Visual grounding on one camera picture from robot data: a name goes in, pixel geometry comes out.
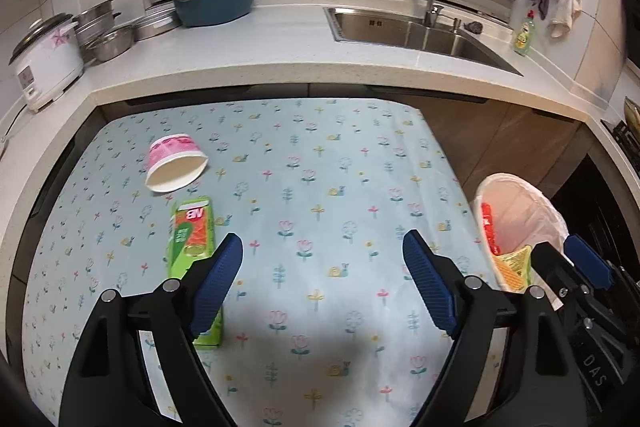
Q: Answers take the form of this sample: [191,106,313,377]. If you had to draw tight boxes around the blue plastic basin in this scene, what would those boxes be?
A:
[171,0,258,28]

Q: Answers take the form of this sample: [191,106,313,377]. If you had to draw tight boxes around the white hanging cloth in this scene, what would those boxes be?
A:
[547,0,583,38]

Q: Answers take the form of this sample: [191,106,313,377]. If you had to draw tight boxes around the stacked steel steamer pots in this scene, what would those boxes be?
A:
[72,0,123,52]

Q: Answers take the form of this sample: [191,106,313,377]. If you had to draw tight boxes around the pink paper cup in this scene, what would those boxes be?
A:
[145,133,210,194]

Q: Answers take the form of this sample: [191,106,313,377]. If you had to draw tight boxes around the flat steel pan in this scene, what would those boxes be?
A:
[132,4,183,42]

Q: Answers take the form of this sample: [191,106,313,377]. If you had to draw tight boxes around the wooden base cabinet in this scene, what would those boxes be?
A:
[400,94,591,202]

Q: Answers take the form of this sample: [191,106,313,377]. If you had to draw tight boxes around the black power cable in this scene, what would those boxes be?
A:
[0,104,27,148]

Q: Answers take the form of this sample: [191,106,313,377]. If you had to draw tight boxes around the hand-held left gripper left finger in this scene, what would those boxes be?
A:
[59,231,244,427]

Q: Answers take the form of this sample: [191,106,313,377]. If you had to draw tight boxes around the green carton box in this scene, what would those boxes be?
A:
[167,196,224,349]

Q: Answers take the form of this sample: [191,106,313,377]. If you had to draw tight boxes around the white rice cooker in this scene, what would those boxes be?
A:
[9,13,85,114]

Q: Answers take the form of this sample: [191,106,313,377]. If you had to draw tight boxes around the gas stove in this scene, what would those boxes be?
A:
[600,96,640,158]

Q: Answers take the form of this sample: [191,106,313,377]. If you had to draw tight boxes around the yellow green food packet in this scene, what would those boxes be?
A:
[492,244,533,278]

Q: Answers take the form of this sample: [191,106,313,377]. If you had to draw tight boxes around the floral light blue tablecloth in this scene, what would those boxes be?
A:
[21,99,506,427]

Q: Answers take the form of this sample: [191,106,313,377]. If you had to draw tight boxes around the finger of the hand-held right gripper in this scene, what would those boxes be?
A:
[531,243,580,314]
[563,234,618,293]

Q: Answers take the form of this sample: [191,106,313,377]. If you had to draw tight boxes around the steel bowl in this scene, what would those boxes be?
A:
[82,24,137,62]

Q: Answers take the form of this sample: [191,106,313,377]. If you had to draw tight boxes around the steel sink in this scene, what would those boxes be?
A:
[322,6,523,76]

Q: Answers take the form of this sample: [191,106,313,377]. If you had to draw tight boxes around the trash bin with white liner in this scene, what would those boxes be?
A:
[472,173,573,308]

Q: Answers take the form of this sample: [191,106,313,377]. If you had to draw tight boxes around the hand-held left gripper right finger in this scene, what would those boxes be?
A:
[402,229,588,427]

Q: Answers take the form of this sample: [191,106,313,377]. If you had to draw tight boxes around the green dish soap bottle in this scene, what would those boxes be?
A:
[512,9,536,56]

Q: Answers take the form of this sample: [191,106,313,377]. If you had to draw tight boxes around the red plastic bag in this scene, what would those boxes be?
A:
[481,202,503,255]

